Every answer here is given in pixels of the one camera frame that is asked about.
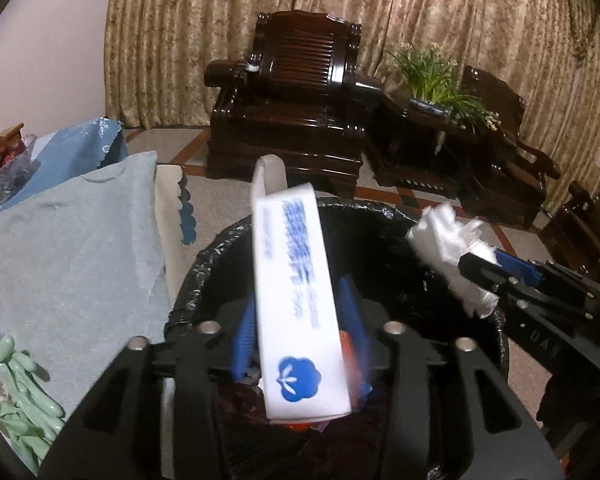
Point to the white tissue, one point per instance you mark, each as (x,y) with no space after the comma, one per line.
(450,250)

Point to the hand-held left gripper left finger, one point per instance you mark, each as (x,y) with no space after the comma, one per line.
(245,345)

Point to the dark wooden side table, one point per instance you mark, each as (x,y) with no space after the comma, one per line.
(410,155)

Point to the white box with blue print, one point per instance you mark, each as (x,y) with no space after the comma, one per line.
(295,310)

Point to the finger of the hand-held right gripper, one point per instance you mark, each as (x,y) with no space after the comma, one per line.
(485,277)
(520,267)

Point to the cream scalloped cloth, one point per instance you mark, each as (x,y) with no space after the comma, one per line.
(167,210)

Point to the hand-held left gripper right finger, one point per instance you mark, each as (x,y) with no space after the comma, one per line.
(355,320)

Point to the grey-blue table cloth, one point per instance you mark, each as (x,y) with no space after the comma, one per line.
(80,240)

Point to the dark wooden armchair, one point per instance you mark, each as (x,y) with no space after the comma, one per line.
(290,125)
(590,230)
(510,175)

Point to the beige floral curtain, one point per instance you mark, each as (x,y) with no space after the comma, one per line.
(180,35)

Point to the potted green flowering plant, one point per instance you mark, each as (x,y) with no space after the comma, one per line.
(430,75)

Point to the green rubber glove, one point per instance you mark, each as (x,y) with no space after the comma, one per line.
(25,410)

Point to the glass fruit bowl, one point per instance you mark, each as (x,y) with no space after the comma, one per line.
(10,175)

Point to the black lined trash bin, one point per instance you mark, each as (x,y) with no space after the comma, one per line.
(380,260)

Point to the blue tablecloth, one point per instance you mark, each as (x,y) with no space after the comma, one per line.
(70,150)

